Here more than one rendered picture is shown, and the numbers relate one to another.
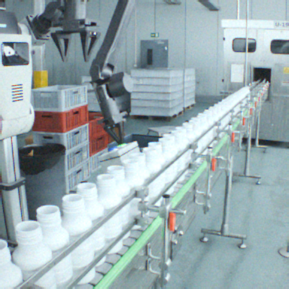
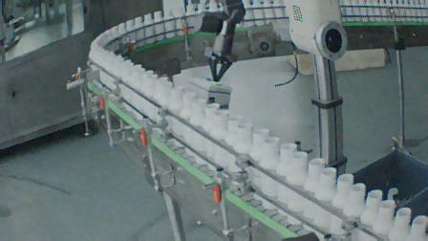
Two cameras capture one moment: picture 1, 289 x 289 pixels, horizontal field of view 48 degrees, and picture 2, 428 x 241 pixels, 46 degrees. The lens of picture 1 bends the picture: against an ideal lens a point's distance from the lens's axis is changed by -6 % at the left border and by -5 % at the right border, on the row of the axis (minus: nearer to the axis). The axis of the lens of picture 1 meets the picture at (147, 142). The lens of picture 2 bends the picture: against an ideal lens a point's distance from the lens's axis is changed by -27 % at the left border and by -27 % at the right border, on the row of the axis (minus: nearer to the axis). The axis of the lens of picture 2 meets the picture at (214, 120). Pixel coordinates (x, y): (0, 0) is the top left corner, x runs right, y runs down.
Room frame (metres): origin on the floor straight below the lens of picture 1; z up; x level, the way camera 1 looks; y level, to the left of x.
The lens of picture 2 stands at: (2.45, -1.35, 1.70)
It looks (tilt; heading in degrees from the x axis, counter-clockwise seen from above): 20 degrees down; 134
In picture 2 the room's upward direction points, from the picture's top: 7 degrees counter-clockwise
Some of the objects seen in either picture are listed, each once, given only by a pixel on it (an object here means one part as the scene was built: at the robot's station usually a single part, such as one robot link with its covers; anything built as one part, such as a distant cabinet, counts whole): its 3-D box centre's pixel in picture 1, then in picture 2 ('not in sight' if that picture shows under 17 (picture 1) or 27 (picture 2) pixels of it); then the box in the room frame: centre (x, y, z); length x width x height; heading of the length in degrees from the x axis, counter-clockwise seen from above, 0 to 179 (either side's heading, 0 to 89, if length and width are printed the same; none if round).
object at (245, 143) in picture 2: (206, 130); (248, 159); (1.50, -0.27, 1.08); 0.06 x 0.06 x 0.17
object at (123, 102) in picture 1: (110, 93); not in sight; (9.03, 1.00, 0.50); 1.23 x 1.05 x 1.00; 156
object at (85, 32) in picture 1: (81, 42); not in sight; (0.82, 0.16, 1.44); 0.07 x 0.07 x 0.09; 68
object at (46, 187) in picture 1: (43, 182); not in sight; (2.83, 0.94, 0.32); 0.45 x 0.45 x 0.64
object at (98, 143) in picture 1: (87, 141); not in sight; (4.36, 0.79, 0.33); 0.61 x 0.41 x 0.22; 161
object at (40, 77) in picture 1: (41, 87); not in sight; (10.90, 3.49, 0.55); 0.40 x 0.40 x 1.10; 68
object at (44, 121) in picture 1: (60, 117); not in sight; (3.68, 0.96, 0.78); 0.61 x 0.41 x 0.22; 165
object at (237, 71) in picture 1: (237, 72); not in sight; (5.63, -1.48, 1.22); 0.23 x 0.03 x 0.32; 68
